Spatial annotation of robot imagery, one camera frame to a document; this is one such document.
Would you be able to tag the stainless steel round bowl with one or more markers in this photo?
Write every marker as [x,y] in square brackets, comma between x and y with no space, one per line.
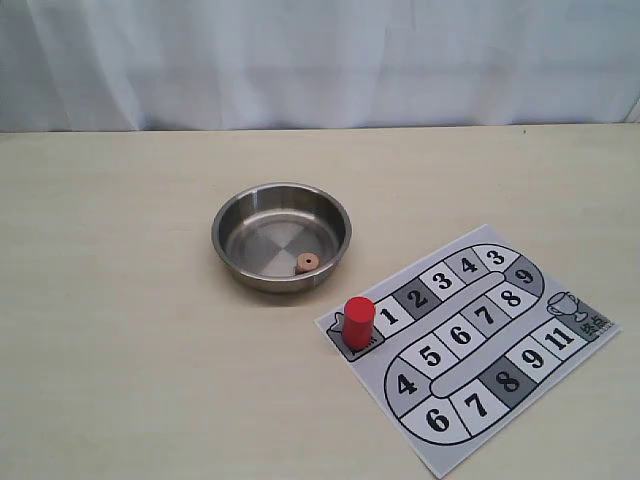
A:
[259,232]

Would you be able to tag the white backdrop curtain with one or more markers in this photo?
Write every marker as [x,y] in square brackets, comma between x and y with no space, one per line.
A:
[230,65]

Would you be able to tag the red cylinder game piece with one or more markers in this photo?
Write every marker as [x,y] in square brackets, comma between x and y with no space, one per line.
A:
[359,315]

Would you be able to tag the small wooden die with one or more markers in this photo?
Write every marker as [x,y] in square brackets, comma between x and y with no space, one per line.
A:
[306,262]

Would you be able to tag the printed paper game board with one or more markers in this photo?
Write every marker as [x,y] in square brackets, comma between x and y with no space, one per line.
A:
[464,340]

